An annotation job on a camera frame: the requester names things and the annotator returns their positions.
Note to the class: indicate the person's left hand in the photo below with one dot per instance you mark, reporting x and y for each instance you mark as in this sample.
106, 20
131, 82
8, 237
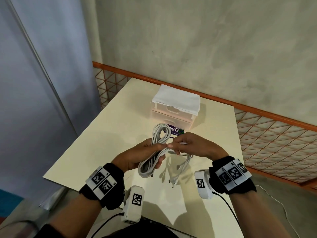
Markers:
138, 156

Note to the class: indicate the person's right hand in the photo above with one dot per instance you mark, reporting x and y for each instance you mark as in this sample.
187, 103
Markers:
198, 146

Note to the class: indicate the person's left forearm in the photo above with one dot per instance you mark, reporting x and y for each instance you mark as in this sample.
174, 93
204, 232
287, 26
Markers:
76, 215

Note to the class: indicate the person's right forearm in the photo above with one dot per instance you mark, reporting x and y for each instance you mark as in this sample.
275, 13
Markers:
257, 215

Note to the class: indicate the person's black shirt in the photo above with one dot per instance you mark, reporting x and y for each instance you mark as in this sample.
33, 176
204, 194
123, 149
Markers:
148, 230

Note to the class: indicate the purple round sticker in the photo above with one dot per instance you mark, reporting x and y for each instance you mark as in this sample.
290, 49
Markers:
177, 130

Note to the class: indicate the black marker wristband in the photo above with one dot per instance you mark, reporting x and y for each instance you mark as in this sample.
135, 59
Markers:
231, 174
102, 184

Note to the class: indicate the white folded cloth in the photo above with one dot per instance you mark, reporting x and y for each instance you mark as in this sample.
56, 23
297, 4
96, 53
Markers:
177, 97

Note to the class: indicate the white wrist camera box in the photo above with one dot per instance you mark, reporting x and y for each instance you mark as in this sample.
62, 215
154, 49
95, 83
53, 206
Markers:
203, 184
133, 204

